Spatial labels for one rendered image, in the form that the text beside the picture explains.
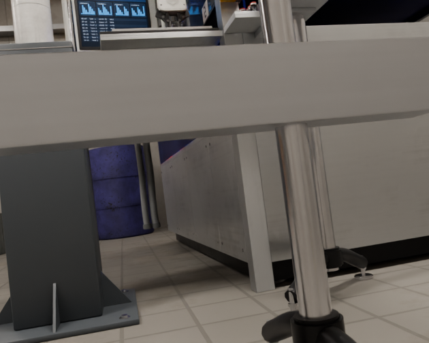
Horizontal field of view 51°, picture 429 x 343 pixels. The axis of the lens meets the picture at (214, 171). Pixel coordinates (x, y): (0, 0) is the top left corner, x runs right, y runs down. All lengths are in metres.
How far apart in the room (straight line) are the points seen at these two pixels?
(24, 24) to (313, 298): 1.24
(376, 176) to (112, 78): 1.23
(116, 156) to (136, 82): 3.89
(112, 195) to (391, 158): 3.23
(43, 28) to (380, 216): 1.30
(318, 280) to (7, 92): 0.50
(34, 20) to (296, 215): 1.16
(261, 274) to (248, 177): 0.32
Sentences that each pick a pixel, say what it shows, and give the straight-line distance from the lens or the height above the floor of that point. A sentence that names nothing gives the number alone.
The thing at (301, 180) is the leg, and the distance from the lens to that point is 0.67.
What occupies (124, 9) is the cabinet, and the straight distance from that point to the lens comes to 2.64.
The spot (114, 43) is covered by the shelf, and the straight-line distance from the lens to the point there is 1.54.
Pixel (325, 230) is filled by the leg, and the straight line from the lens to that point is 1.33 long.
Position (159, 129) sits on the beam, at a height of 0.44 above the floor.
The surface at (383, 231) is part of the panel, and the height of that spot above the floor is 0.13.
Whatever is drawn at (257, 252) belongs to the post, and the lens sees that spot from 1.49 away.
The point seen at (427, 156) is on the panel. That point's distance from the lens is 1.81.
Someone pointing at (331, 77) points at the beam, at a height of 0.49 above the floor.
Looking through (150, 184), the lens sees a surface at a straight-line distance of 2.54.
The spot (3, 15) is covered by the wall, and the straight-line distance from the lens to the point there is 5.84.
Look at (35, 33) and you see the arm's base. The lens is 1.58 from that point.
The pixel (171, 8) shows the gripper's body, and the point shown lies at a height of 1.00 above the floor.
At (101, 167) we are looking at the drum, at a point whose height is 0.72.
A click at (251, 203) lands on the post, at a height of 0.29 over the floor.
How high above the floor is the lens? 0.34
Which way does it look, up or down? 3 degrees up
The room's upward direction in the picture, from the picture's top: 7 degrees counter-clockwise
